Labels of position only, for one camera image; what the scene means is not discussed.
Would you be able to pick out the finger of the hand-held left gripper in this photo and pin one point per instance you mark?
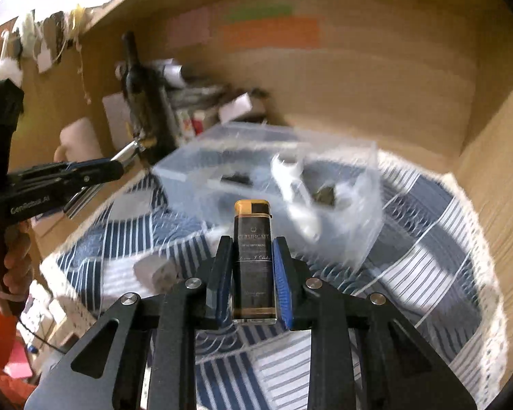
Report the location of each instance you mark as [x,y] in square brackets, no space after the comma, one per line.
[104,171]

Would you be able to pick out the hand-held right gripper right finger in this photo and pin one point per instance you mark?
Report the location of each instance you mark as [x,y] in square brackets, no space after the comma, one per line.
[283,290]

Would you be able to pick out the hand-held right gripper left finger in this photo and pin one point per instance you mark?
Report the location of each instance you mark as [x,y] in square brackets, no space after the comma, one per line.
[224,282]

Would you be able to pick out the black and gold lighter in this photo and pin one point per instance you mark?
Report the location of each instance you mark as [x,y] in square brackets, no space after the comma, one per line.
[254,260]

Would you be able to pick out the clear plastic storage box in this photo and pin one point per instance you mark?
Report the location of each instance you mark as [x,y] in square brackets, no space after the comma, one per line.
[256,153]

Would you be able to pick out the person's orange sleeved forearm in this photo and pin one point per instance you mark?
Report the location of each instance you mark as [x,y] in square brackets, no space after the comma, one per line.
[0,350]

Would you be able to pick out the person's left hand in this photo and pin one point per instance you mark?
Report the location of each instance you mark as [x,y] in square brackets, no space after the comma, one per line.
[19,260]

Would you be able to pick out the white plush toy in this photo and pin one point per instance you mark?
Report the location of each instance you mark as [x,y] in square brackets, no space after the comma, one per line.
[2,68]

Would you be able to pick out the white paper roll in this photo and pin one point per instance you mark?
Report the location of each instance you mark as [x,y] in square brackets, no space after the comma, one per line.
[154,271]

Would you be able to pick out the dark wine bottle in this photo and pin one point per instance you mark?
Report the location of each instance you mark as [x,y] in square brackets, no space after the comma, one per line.
[147,102]

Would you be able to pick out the white plastic piece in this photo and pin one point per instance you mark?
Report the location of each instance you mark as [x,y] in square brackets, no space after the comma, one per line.
[293,188]

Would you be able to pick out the small black item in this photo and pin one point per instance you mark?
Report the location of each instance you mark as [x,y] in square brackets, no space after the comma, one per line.
[236,179]

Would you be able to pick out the small dark olive item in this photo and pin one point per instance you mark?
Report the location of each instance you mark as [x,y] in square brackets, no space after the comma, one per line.
[324,194]

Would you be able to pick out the clutter of small boxes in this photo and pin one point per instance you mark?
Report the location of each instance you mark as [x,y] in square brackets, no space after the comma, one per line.
[196,111]

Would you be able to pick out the hanging paper tags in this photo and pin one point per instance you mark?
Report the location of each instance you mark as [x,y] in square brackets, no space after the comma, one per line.
[51,34]

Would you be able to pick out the blue white plaid cloth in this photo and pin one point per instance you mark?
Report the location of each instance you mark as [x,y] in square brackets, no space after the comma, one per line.
[419,273]

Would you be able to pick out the white power strip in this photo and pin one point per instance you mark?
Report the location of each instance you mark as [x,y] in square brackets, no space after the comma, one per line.
[64,311]

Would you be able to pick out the small white box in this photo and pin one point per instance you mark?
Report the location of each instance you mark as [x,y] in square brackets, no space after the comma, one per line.
[237,106]

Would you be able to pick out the pink sticky note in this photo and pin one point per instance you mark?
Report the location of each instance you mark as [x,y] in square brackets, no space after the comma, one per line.
[190,27]

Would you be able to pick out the orange sticky note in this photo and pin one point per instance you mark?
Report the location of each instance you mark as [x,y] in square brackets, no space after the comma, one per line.
[271,34]

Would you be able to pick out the green sticky note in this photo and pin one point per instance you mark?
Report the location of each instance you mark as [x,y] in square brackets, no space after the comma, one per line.
[256,13]

